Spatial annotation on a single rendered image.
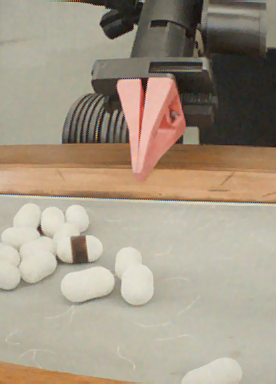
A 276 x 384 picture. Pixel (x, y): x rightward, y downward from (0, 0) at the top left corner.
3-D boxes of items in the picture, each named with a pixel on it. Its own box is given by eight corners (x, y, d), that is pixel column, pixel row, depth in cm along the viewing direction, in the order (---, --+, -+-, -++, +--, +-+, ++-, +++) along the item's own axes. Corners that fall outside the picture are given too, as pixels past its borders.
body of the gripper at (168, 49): (207, 72, 47) (213, 16, 51) (87, 74, 50) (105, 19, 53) (217, 120, 52) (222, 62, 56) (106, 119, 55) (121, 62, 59)
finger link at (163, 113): (161, 152, 44) (176, 60, 48) (67, 152, 45) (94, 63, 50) (176, 201, 49) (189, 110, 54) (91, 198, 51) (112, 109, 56)
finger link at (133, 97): (194, 153, 43) (204, 60, 48) (97, 152, 45) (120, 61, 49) (206, 202, 49) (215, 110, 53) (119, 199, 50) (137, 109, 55)
